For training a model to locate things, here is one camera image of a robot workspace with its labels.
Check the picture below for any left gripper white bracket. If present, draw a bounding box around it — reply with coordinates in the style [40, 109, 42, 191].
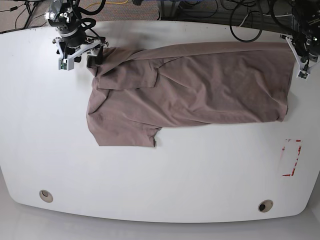
[280, 34, 318, 78]

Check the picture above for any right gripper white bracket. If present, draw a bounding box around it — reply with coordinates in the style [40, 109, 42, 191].
[52, 36, 109, 68]

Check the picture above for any mauve t-shirt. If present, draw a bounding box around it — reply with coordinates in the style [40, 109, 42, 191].
[86, 42, 296, 147]

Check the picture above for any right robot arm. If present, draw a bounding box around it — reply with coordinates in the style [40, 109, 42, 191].
[44, 0, 108, 71]

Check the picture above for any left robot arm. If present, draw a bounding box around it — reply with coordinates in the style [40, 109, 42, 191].
[228, 0, 320, 80]

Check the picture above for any red tape marking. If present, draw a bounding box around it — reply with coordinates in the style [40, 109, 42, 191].
[278, 139, 302, 177]

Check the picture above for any black tripod stand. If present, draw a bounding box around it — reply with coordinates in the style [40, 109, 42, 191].
[13, 0, 47, 30]

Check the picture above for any left table grommet hole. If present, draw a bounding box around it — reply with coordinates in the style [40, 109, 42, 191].
[39, 190, 53, 203]

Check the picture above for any table grommet hole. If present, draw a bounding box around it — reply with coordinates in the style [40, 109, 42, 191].
[39, 190, 53, 203]
[258, 199, 274, 213]

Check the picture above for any right table grommet hole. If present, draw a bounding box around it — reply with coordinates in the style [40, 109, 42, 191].
[258, 199, 274, 213]

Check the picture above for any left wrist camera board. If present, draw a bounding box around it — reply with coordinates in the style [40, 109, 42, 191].
[297, 70, 310, 80]

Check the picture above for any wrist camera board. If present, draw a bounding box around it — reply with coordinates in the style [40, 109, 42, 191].
[58, 58, 74, 71]
[297, 70, 310, 80]

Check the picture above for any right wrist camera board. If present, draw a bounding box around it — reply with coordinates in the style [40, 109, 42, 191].
[58, 58, 74, 71]

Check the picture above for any yellow cable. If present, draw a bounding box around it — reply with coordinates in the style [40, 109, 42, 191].
[97, 0, 129, 6]

